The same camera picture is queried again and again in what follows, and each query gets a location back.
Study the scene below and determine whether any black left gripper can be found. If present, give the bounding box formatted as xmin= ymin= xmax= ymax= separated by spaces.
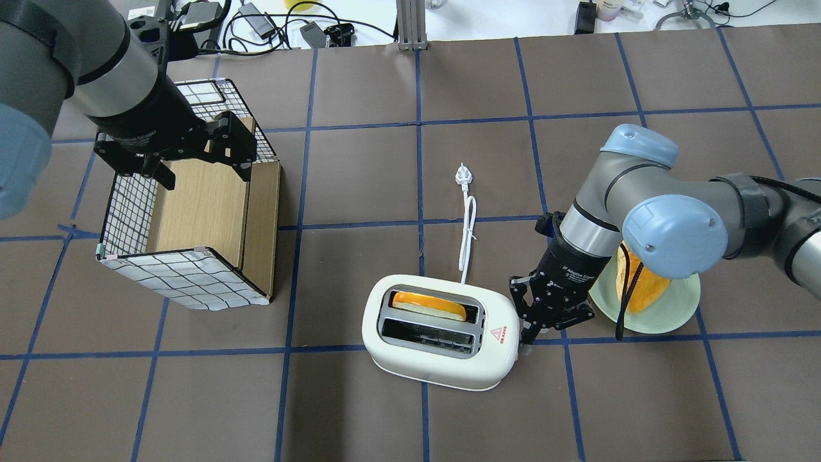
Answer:
xmin=93 ymin=96 xmax=257 ymax=191

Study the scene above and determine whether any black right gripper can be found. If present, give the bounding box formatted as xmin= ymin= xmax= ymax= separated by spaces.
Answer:
xmin=509 ymin=272 xmax=595 ymax=347

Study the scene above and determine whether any white two-slot toaster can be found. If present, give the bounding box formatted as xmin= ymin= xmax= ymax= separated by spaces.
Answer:
xmin=361 ymin=275 xmax=521 ymax=391

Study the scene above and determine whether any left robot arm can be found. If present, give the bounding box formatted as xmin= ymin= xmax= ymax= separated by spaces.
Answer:
xmin=1 ymin=1 xmax=257 ymax=219

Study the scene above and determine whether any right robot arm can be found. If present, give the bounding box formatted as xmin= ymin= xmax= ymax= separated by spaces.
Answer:
xmin=509 ymin=124 xmax=820 ymax=345

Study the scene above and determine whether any toast slice in toaster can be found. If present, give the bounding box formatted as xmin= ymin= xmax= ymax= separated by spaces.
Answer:
xmin=389 ymin=291 xmax=468 ymax=322

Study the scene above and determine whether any golden pastry on plate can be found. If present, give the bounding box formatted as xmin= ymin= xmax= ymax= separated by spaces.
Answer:
xmin=615 ymin=243 xmax=672 ymax=314

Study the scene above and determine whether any black power adapter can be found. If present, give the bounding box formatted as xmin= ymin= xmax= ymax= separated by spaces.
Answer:
xmin=239 ymin=3 xmax=278 ymax=39

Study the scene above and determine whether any pale green plate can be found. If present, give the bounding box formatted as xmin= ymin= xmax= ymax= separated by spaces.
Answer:
xmin=589 ymin=263 xmax=701 ymax=334

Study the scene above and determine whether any wire basket with wooden shelf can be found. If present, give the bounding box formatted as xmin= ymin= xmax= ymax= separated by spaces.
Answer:
xmin=95 ymin=78 xmax=282 ymax=311

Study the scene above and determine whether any white toaster power cable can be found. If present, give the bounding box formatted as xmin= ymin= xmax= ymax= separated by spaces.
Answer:
xmin=454 ymin=163 xmax=478 ymax=285

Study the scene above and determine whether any aluminium frame post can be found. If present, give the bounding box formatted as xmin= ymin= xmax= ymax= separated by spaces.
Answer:
xmin=396 ymin=0 xmax=428 ymax=51

